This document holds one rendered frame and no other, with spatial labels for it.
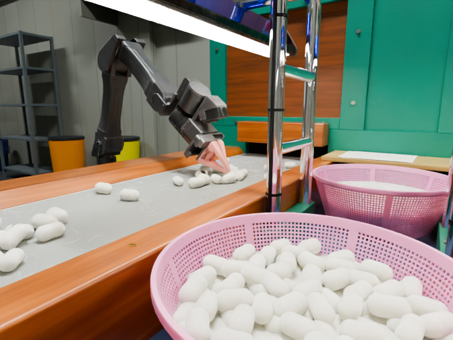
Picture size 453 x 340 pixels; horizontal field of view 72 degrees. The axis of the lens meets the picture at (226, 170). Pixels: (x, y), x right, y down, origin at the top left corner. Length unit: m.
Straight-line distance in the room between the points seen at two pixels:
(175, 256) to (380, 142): 0.78
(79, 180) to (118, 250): 0.38
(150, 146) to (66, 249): 2.89
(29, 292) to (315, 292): 0.23
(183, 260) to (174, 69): 2.87
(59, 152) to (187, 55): 1.80
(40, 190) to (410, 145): 0.90
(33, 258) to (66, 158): 3.48
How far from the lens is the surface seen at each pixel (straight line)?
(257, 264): 0.34
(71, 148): 3.86
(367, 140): 1.00
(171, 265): 0.31
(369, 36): 1.02
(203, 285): 0.31
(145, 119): 3.29
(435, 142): 0.99
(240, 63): 1.18
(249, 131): 1.07
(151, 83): 0.84
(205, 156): 0.74
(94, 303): 0.30
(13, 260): 0.39
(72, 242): 0.44
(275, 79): 0.47
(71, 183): 0.69
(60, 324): 0.29
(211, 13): 0.57
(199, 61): 2.96
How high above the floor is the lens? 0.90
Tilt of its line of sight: 11 degrees down
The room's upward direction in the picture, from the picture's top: straight up
